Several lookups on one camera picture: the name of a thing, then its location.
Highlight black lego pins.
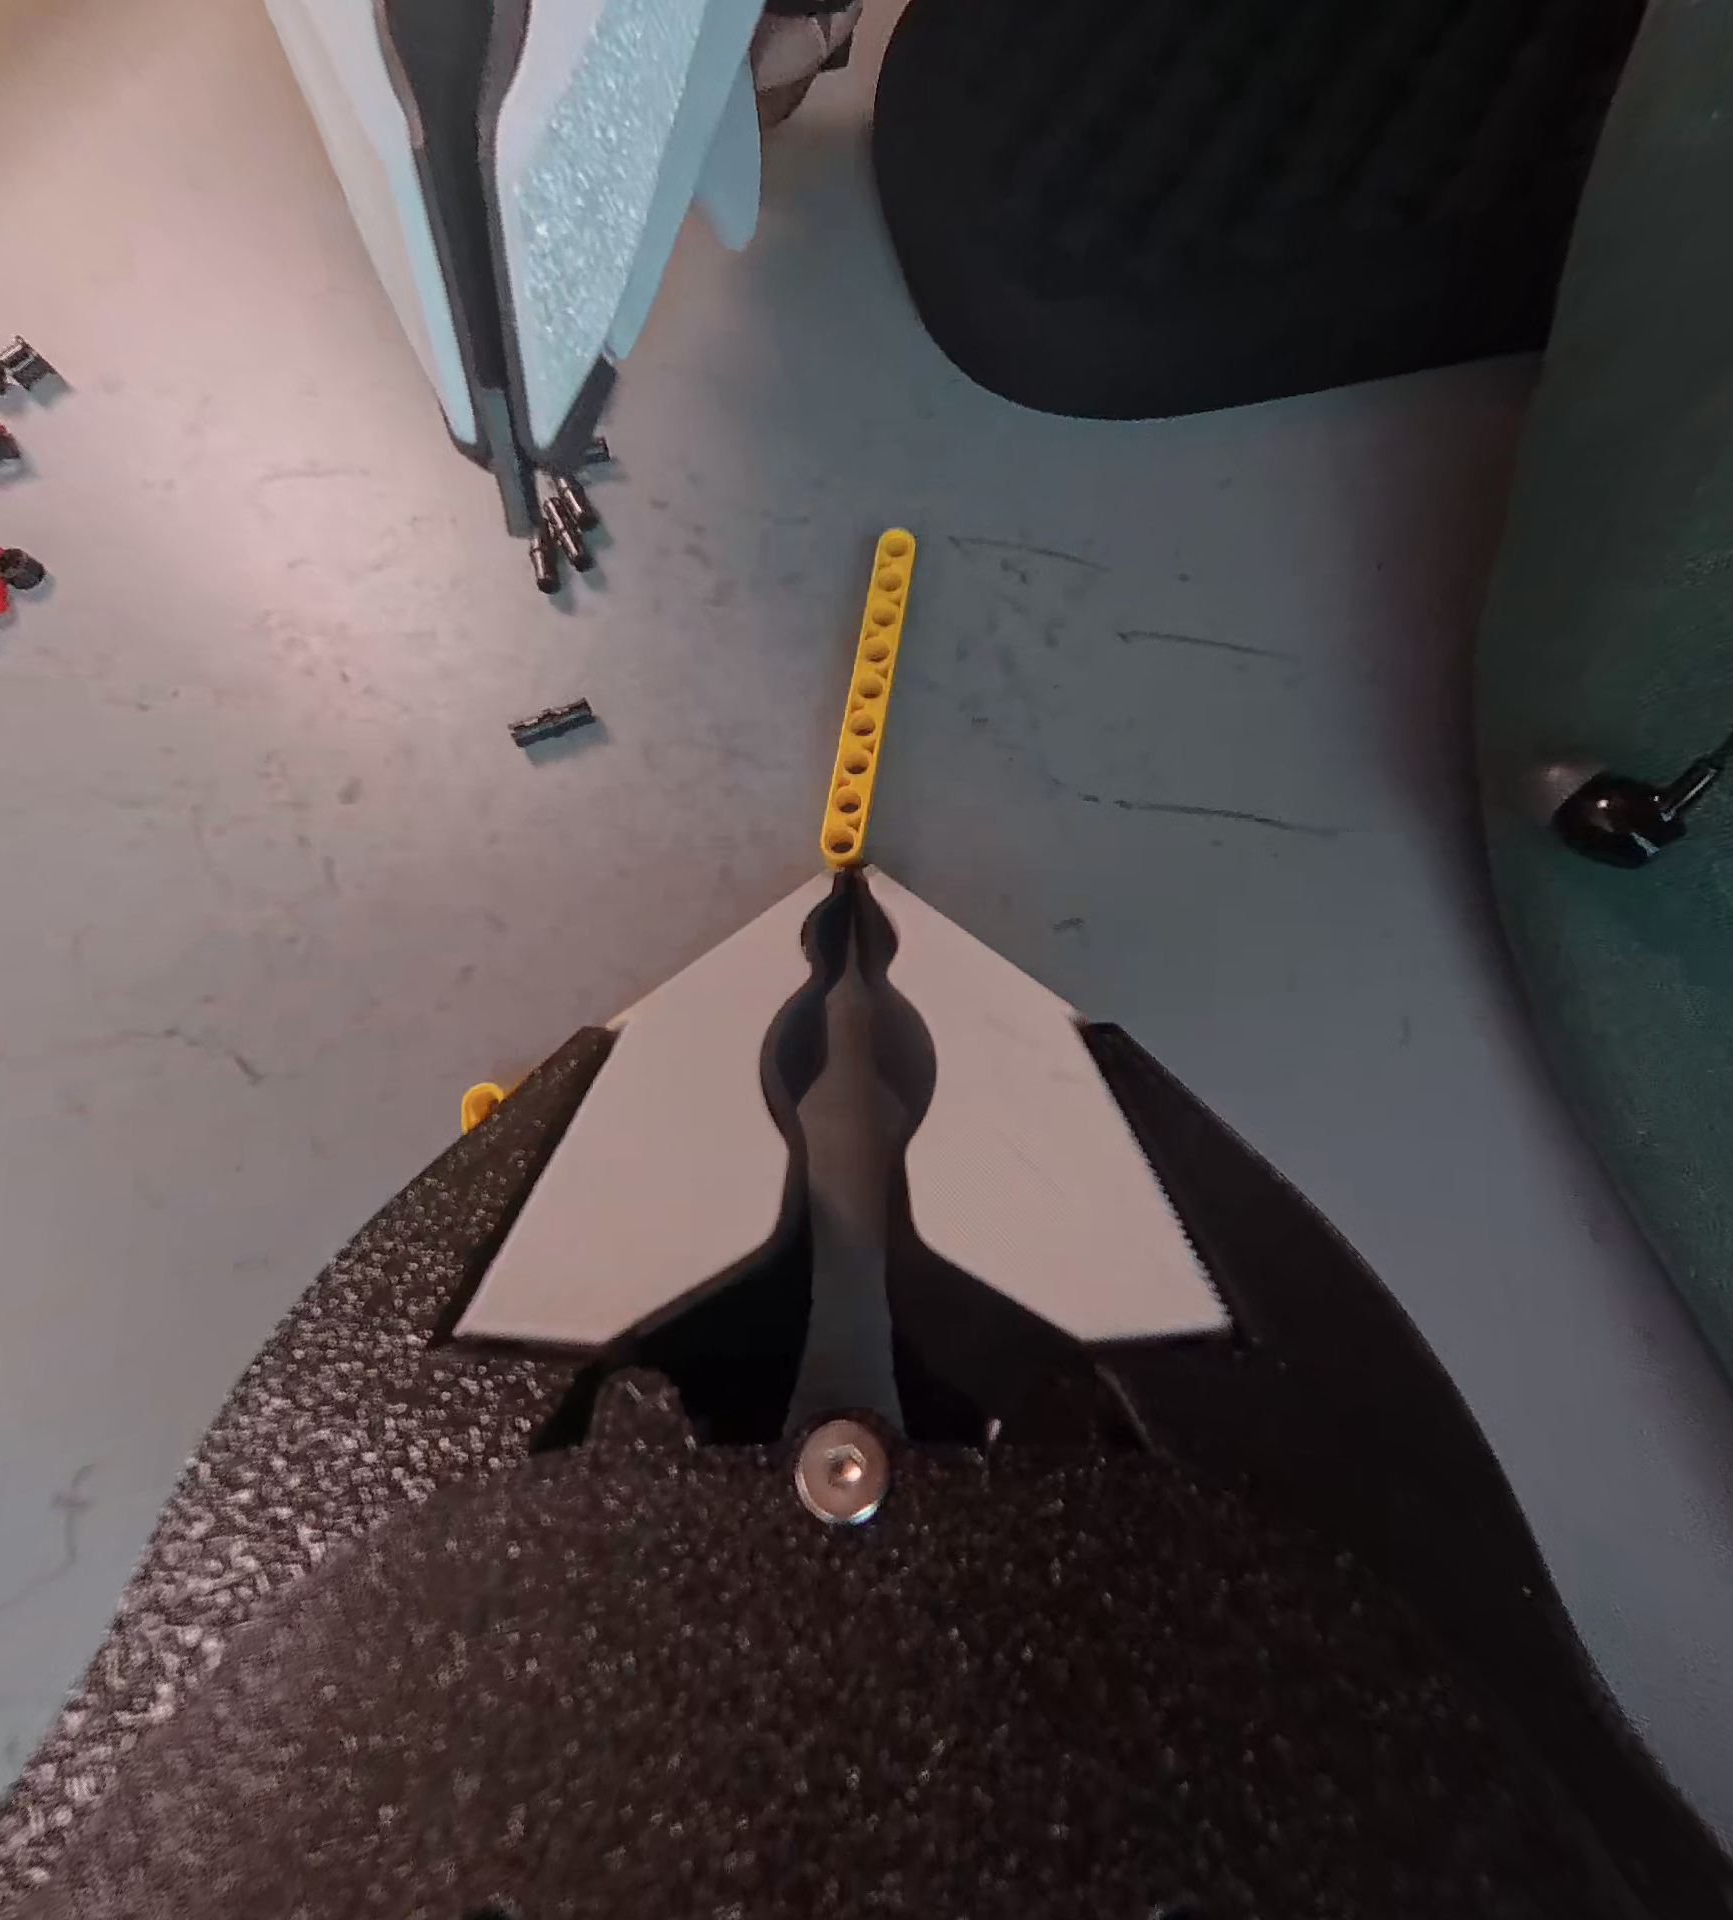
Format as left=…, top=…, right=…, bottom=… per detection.
left=505, top=438, right=619, bottom=756

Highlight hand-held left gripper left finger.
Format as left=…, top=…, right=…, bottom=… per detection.
left=447, top=867, right=855, bottom=1441

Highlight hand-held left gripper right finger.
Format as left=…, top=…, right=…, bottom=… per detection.
left=847, top=867, right=1233, bottom=1441

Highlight black bumpy cushion pad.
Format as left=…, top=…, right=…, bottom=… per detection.
left=870, top=0, right=1648, bottom=421

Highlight black cable with plug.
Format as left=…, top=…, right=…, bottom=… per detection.
left=1542, top=646, right=1733, bottom=869

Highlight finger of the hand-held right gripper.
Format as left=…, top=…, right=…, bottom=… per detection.
left=263, top=0, right=511, bottom=473
left=479, top=0, right=764, bottom=460

